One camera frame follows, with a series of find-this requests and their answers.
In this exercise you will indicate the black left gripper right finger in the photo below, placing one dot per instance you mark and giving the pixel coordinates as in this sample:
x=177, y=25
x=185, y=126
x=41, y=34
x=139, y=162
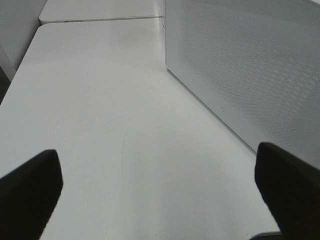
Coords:
x=290, y=188

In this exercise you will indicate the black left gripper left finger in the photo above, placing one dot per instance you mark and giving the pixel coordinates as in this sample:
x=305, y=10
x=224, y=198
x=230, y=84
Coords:
x=29, y=195

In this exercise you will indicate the white microwave door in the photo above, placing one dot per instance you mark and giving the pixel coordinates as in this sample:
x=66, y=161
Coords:
x=255, y=64

